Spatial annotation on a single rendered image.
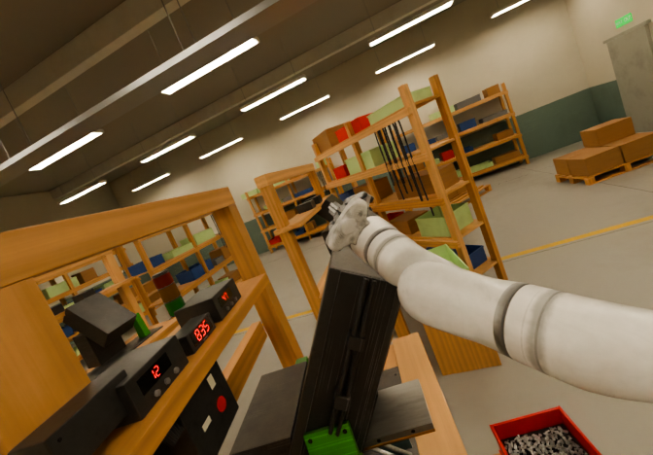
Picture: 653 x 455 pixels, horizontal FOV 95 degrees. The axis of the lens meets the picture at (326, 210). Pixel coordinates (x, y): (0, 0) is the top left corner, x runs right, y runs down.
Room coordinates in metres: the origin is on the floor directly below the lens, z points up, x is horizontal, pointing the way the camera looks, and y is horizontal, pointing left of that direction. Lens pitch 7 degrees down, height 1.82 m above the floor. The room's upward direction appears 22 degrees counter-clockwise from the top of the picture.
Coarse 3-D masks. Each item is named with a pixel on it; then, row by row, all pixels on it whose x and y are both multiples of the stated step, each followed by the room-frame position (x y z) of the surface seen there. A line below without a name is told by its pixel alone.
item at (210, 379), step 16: (208, 384) 0.66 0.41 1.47; (224, 384) 0.71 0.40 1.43; (192, 400) 0.60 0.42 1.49; (208, 400) 0.64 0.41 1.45; (224, 400) 0.68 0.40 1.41; (192, 416) 0.58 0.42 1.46; (208, 416) 0.62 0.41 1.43; (224, 416) 0.66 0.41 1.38; (192, 432) 0.56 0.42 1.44; (208, 432) 0.60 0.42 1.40; (224, 432) 0.64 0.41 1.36; (160, 448) 0.56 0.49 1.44; (176, 448) 0.56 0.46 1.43; (192, 448) 0.56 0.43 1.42; (208, 448) 0.58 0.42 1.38
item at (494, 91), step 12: (504, 84) 7.71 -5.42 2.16; (492, 96) 7.78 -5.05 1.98; (504, 96) 7.79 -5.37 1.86; (456, 108) 8.20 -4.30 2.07; (468, 108) 7.94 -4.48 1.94; (504, 108) 8.13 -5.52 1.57; (432, 120) 8.29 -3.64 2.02; (468, 120) 8.41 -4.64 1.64; (480, 120) 8.15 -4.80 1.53; (492, 120) 7.86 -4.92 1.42; (408, 132) 8.38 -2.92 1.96; (468, 132) 7.99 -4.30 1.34; (504, 132) 7.87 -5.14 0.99; (516, 132) 7.78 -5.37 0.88; (396, 144) 8.53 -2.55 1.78; (408, 144) 8.86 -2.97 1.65; (432, 144) 8.25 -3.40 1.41; (492, 144) 7.91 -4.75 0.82; (516, 144) 8.13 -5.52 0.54; (444, 156) 8.28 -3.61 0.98; (468, 156) 8.04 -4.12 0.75; (504, 156) 7.92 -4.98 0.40; (516, 156) 7.84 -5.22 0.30; (528, 156) 7.68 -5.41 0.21; (420, 168) 8.49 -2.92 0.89; (480, 168) 8.08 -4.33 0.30; (492, 168) 7.92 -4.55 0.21
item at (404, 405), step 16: (400, 384) 0.85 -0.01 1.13; (416, 384) 0.83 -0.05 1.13; (384, 400) 0.82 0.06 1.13; (400, 400) 0.80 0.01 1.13; (416, 400) 0.78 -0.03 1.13; (384, 416) 0.77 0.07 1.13; (400, 416) 0.74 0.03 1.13; (416, 416) 0.73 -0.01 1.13; (368, 432) 0.74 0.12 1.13; (384, 432) 0.72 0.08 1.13; (400, 432) 0.70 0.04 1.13; (416, 432) 0.70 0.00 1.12; (368, 448) 0.71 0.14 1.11
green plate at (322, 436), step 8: (344, 424) 0.63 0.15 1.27; (312, 432) 0.65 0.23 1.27; (320, 432) 0.64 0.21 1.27; (344, 432) 0.63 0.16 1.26; (352, 432) 0.63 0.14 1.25; (304, 440) 0.64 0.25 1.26; (312, 440) 0.64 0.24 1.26; (320, 440) 0.63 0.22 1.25; (328, 440) 0.63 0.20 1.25; (336, 440) 0.63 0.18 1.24; (344, 440) 0.62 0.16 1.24; (352, 440) 0.62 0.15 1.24; (312, 448) 0.63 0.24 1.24; (320, 448) 0.63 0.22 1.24; (328, 448) 0.63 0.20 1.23; (336, 448) 0.62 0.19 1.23; (344, 448) 0.62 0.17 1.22; (352, 448) 0.62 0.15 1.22
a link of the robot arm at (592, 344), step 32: (544, 288) 0.24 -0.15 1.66; (512, 320) 0.23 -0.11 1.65; (544, 320) 0.21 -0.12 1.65; (576, 320) 0.20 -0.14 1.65; (608, 320) 0.19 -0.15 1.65; (640, 320) 0.18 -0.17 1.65; (512, 352) 0.23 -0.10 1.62; (544, 352) 0.21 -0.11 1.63; (576, 352) 0.19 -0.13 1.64; (608, 352) 0.18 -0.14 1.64; (640, 352) 0.17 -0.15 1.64; (576, 384) 0.20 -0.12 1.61; (608, 384) 0.18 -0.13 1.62; (640, 384) 0.17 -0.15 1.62
